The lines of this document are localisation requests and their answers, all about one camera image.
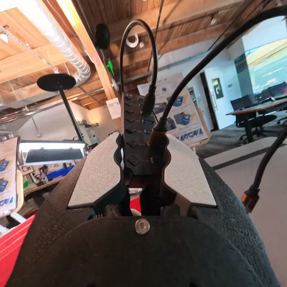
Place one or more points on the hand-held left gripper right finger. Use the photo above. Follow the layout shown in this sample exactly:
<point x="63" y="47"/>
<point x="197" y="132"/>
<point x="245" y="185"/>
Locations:
<point x="186" y="174"/>

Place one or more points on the black disc-top stand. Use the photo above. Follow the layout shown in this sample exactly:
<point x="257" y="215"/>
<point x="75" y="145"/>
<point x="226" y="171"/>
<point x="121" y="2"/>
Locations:
<point x="56" y="81"/>

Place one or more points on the silver air duct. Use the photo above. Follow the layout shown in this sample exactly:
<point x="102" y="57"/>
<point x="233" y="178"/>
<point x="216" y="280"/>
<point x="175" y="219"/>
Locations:
<point x="67" y="51"/>

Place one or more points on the black office chair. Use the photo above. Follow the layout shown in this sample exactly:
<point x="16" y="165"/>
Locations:
<point x="243" y="102"/>

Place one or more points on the white paper notice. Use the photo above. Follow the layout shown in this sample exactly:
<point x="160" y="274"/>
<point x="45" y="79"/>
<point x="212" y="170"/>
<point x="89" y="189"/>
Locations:
<point x="113" y="108"/>

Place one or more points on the red plastic bin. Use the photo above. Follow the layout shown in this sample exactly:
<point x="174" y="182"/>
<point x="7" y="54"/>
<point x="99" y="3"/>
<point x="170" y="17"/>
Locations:
<point x="11" y="246"/>

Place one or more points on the led light panel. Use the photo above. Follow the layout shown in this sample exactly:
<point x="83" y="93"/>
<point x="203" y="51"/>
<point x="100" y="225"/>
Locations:
<point x="53" y="155"/>

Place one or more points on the black round disc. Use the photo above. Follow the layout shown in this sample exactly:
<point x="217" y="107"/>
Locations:
<point x="102" y="35"/>

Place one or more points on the black usb hub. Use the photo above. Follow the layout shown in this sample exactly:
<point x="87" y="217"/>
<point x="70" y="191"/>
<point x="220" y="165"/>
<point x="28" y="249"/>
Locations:
<point x="135" y="134"/>

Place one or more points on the office desk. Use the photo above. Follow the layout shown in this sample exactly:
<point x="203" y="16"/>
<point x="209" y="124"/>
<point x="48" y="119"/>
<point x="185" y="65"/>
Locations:
<point x="257" y="107"/>

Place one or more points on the wooden support post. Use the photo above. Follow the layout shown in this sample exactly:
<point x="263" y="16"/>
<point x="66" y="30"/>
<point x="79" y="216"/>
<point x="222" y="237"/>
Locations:
<point x="107" y="87"/>

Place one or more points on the blue plastic bin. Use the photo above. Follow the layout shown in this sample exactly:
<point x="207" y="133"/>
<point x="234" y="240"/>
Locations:
<point x="58" y="173"/>

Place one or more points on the dark phone pictogram sign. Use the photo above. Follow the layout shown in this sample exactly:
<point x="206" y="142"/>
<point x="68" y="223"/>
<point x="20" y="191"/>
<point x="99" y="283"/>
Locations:
<point x="217" y="88"/>

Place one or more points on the printed instruction sheet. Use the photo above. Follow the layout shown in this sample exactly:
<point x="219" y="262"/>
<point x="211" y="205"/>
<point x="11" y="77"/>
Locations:
<point x="9" y="179"/>
<point x="188" y="112"/>

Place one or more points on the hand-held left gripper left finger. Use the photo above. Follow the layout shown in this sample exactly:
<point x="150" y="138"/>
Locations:
<point x="96" y="174"/>

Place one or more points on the green exit sign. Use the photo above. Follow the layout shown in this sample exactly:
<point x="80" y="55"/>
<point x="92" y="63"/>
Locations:
<point x="109" y="66"/>

